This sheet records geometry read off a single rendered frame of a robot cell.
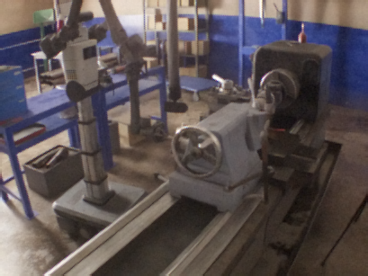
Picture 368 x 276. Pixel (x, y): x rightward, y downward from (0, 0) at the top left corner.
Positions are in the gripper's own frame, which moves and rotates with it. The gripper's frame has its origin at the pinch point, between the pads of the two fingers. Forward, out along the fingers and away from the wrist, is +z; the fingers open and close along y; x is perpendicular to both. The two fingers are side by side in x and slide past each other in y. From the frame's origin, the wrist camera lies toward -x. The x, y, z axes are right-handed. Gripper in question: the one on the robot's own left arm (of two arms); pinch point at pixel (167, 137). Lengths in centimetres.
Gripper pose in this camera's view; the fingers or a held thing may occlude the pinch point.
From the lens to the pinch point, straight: 213.4
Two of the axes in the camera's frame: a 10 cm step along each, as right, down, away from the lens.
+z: 8.5, 2.1, -4.8
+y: 2.2, 6.9, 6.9
